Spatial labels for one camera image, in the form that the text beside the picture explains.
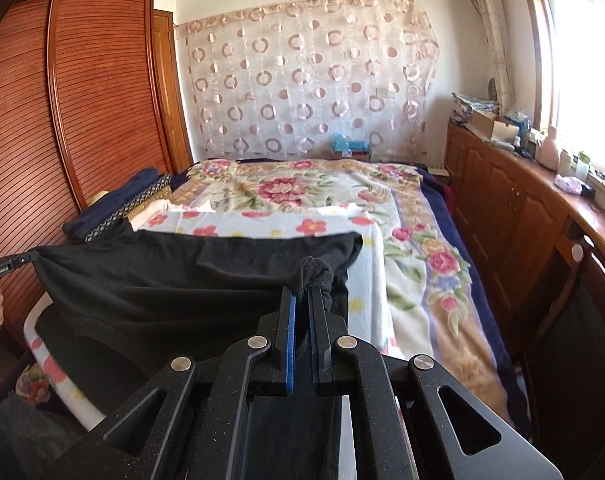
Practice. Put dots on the black printed t-shirt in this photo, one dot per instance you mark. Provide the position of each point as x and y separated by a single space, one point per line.
182 285

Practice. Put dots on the wooden framed window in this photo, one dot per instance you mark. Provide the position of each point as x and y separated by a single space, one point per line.
582 60

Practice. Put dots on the folded dotted dark cloth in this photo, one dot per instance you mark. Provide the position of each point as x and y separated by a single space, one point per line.
142 197

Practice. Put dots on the rose floral blanket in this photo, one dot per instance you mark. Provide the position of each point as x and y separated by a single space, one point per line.
432 270

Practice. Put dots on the blue tissue pack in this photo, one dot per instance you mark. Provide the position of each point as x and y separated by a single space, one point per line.
350 146

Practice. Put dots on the slatted wooden wardrobe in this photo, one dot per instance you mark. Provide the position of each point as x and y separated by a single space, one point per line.
82 110

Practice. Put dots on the long wooden cabinet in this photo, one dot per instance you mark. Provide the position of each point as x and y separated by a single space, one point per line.
502 195

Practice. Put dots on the yellow plush toy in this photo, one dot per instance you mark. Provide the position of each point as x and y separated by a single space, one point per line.
98 198

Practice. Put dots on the open cardboard box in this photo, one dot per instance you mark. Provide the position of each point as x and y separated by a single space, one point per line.
489 127

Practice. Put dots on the white flower-print sheet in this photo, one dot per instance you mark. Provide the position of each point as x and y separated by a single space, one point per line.
262 222

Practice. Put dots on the pink plastic bottle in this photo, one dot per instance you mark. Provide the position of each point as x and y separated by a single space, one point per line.
549 149

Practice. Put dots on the green capped bottle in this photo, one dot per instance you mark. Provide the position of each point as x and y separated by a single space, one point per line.
583 165

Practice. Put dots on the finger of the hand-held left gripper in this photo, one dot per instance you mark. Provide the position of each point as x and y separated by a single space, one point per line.
26 260

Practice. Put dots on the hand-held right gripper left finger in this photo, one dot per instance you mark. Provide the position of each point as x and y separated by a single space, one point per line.
290 340

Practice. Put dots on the stack of folded clothes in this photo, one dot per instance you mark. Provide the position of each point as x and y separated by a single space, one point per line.
117 200

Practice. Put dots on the beige window curtain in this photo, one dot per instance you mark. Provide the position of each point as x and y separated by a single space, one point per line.
492 35

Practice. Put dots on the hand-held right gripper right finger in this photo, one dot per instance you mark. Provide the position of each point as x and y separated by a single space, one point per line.
313 360

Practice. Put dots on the dark wooden chair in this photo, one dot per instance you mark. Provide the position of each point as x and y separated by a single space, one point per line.
577 360

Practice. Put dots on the white jar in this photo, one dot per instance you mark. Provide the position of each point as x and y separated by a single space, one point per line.
566 162

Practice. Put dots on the pile of printed papers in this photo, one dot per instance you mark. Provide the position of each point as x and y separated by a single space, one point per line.
475 105

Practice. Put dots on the crumpled white plastic bag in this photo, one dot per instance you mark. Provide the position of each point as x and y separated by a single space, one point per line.
568 184

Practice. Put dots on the sheer circle-patterned wall curtain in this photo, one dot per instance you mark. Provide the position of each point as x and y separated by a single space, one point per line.
307 75

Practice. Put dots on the folded cream cloth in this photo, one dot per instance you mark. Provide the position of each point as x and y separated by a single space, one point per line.
150 215

